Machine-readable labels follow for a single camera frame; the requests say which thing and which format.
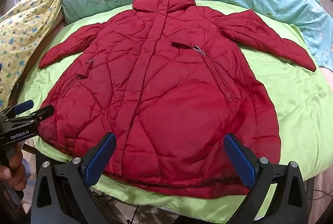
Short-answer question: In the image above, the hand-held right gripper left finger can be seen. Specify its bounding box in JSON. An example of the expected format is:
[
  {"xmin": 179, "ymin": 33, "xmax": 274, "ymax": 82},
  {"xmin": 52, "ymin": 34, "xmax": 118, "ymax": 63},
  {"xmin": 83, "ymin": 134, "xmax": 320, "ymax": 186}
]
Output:
[{"xmin": 31, "ymin": 132, "xmax": 117, "ymax": 224}]

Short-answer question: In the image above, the black cable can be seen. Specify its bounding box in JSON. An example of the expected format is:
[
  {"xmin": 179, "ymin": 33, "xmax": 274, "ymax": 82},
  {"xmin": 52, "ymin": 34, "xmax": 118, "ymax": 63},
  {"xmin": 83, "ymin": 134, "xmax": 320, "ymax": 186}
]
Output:
[{"xmin": 127, "ymin": 203, "xmax": 139, "ymax": 224}]

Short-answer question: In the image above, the red padded jacket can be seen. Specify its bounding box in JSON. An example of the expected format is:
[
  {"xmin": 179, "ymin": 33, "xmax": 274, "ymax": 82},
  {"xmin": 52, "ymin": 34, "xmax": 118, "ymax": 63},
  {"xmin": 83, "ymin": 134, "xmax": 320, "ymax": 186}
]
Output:
[{"xmin": 39, "ymin": 0, "xmax": 317, "ymax": 200}]

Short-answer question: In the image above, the person's left hand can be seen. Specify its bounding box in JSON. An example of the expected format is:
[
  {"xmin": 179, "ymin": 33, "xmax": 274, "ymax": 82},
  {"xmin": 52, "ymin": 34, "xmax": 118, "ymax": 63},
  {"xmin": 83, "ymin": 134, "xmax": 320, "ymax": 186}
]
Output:
[{"xmin": 0, "ymin": 143, "xmax": 29, "ymax": 191}]

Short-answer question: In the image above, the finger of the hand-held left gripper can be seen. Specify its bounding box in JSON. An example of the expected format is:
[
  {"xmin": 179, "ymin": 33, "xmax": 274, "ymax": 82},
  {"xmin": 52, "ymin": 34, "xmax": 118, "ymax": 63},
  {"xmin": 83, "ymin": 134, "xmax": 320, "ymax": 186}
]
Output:
[
  {"xmin": 0, "ymin": 99, "xmax": 35, "ymax": 120},
  {"xmin": 5, "ymin": 105, "xmax": 55, "ymax": 126}
]

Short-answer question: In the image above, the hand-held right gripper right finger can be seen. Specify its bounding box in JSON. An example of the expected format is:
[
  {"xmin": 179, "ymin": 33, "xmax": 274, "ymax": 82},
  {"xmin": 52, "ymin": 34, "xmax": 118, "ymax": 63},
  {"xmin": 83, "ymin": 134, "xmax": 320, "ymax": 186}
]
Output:
[{"xmin": 224, "ymin": 133, "xmax": 311, "ymax": 224}]

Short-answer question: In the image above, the yellow patterned pillow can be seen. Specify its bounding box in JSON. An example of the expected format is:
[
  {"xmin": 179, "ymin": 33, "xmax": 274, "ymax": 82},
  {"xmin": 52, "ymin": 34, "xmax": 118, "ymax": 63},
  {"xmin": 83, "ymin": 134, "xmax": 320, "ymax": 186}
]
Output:
[{"xmin": 0, "ymin": 0, "xmax": 64, "ymax": 110}]

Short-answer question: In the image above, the light green bed sheet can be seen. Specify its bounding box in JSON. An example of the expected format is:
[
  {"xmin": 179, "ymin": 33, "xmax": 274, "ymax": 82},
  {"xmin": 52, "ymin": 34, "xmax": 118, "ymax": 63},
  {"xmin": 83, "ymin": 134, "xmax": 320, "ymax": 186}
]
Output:
[{"xmin": 19, "ymin": 0, "xmax": 333, "ymax": 224}]

